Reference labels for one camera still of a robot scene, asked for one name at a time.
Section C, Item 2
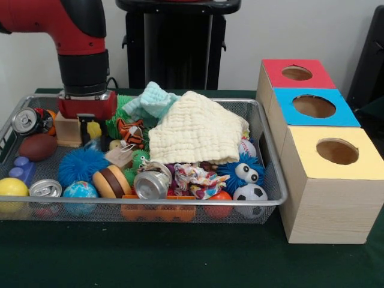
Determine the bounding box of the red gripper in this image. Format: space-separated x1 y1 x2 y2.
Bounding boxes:
56 91 118 152

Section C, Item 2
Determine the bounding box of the yellow tennis ball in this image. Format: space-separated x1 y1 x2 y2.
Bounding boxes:
88 121 103 140

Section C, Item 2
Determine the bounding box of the crushed clear plastic bottle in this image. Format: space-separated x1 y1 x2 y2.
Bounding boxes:
83 138 104 152

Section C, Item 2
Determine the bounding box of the orange basketball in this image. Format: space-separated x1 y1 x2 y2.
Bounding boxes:
46 110 58 136

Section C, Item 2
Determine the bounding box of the green puffer ball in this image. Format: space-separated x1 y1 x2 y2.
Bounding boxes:
105 95 139 140

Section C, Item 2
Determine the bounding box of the crushed drink can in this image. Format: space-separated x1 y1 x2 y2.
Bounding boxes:
134 161 173 200

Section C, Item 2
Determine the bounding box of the cream waffle cloth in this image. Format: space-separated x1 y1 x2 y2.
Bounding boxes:
148 91 250 165

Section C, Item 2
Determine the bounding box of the wooden box with three holes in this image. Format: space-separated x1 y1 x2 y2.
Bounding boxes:
256 58 384 244

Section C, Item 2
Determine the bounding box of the toy hamburger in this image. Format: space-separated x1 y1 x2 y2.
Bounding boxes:
92 164 133 199

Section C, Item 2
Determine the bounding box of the mint green cloth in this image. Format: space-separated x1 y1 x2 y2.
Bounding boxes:
121 81 182 119

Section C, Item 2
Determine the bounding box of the blue puffer ball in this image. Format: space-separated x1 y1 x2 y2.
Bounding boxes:
217 154 265 193

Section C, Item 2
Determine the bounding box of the dark green table cloth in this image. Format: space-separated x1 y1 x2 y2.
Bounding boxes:
354 95 384 128
0 88 384 288

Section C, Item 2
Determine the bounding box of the soccer ball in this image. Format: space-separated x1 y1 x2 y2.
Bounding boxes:
233 183 268 217

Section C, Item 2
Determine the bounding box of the black chair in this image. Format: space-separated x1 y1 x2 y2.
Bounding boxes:
346 5 384 104

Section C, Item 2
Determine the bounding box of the silver wire mesh bin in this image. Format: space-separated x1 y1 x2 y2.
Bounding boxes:
0 93 288 224

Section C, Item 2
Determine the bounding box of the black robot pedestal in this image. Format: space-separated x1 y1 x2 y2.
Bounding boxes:
115 0 242 90

